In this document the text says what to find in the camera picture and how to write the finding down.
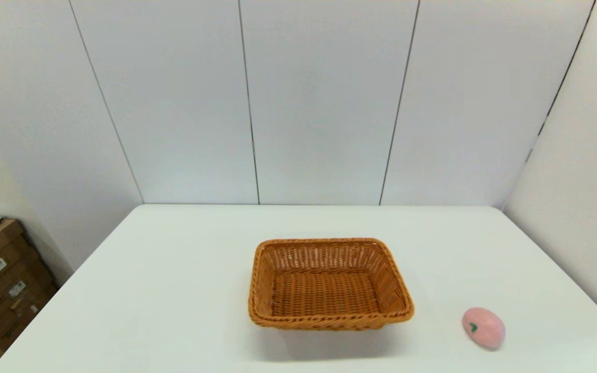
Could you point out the orange wicker basket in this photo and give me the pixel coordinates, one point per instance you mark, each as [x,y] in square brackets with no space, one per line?
[329,292]

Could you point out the pink toy peach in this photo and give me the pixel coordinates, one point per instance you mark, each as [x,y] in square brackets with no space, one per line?
[485,329]

